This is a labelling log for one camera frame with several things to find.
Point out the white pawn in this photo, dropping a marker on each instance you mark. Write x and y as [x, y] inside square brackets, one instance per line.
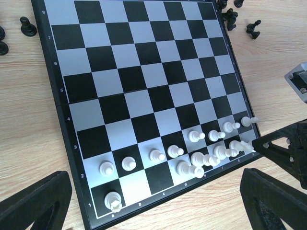
[174, 151]
[228, 127]
[215, 135]
[194, 136]
[106, 168]
[247, 121]
[156, 156]
[128, 163]

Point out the black pawn near board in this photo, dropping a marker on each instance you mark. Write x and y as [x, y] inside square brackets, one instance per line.
[27, 28]

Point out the white rook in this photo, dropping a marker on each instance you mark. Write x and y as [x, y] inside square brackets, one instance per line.
[113, 201]

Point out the black piece top left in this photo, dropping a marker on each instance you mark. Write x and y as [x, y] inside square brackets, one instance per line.
[2, 33]

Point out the black pawn left centre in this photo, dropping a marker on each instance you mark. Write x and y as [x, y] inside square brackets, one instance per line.
[3, 48]

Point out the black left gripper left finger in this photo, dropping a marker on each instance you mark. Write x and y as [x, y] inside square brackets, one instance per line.
[41, 206]

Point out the black and silver chessboard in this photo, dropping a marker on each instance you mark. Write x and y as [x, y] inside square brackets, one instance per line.
[130, 76]

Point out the white bishop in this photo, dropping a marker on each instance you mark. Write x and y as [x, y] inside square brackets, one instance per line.
[221, 152]

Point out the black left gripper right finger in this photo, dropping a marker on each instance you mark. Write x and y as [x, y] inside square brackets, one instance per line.
[269, 203]

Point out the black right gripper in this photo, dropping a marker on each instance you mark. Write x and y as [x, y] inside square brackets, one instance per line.
[292, 159]

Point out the black knight right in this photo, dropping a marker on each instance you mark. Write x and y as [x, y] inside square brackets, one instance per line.
[230, 16]

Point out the black pawn right lower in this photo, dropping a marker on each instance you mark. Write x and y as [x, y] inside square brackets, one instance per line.
[251, 29]

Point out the white knight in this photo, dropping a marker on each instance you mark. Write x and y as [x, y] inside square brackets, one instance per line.
[241, 146]

